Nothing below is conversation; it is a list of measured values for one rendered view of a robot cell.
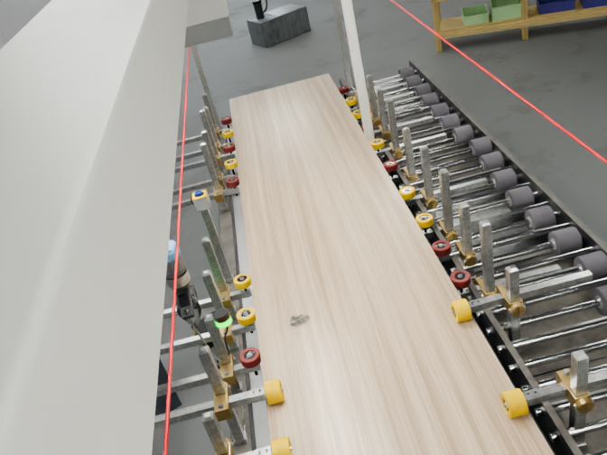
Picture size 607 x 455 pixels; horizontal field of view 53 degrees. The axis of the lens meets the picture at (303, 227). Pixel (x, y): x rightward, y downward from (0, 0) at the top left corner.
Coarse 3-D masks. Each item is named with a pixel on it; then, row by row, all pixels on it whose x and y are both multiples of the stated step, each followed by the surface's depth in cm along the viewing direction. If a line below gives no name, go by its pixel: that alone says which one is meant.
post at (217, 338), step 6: (204, 318) 227; (210, 318) 226; (210, 324) 227; (216, 324) 229; (210, 330) 228; (216, 330) 229; (210, 336) 230; (216, 336) 230; (216, 342) 232; (222, 342) 232; (216, 348) 233; (222, 348) 234; (222, 354) 235; (228, 354) 238; (222, 360) 237; (228, 360) 237
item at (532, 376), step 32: (416, 64) 472; (352, 96) 447; (448, 96) 410; (416, 128) 409; (480, 128) 362; (384, 160) 373; (416, 160) 373; (448, 160) 364; (512, 160) 324; (480, 192) 328; (544, 192) 294; (576, 224) 269; (480, 256) 284; (544, 256) 274; (480, 320) 246; (544, 320) 242; (576, 320) 239; (512, 352) 216; (544, 352) 229; (512, 384) 224; (544, 416) 198; (576, 448) 181
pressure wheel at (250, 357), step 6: (246, 348) 237; (252, 348) 237; (240, 354) 235; (246, 354) 235; (252, 354) 235; (258, 354) 233; (240, 360) 233; (246, 360) 232; (252, 360) 231; (258, 360) 233; (246, 366) 233; (252, 366) 232
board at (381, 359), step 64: (256, 128) 419; (320, 128) 396; (256, 192) 343; (320, 192) 327; (384, 192) 313; (256, 256) 290; (320, 256) 279; (384, 256) 268; (320, 320) 243; (384, 320) 235; (448, 320) 227; (320, 384) 215; (384, 384) 209; (448, 384) 203; (320, 448) 193; (384, 448) 188; (448, 448) 183; (512, 448) 179
